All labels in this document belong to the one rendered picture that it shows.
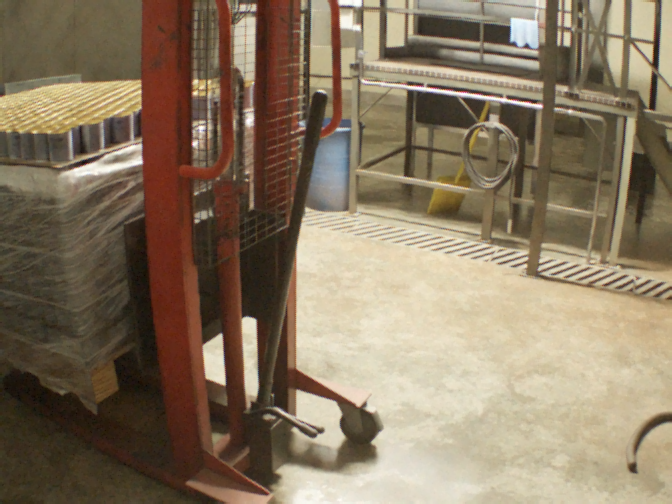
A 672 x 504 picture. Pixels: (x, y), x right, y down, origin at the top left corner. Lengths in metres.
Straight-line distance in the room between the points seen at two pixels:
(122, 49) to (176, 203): 3.72
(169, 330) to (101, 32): 3.94
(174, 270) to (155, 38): 0.60
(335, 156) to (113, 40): 2.04
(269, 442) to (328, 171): 2.94
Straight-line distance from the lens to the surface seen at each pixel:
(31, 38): 6.29
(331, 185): 4.82
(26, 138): 1.79
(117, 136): 1.85
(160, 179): 1.67
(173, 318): 1.79
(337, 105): 1.97
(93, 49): 5.56
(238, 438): 2.27
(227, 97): 1.50
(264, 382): 2.07
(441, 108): 5.83
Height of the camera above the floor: 1.51
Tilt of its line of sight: 21 degrees down
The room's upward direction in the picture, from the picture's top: 1 degrees clockwise
